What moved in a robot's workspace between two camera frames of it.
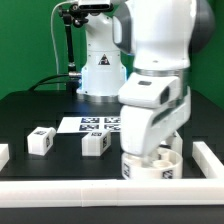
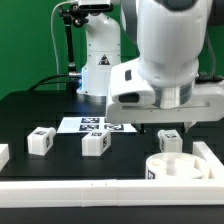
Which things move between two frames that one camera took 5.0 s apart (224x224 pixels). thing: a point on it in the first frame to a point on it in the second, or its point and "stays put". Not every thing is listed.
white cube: [40, 140] stays put
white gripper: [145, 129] to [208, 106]
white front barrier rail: [96, 193] stays put
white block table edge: [4, 155] stays put
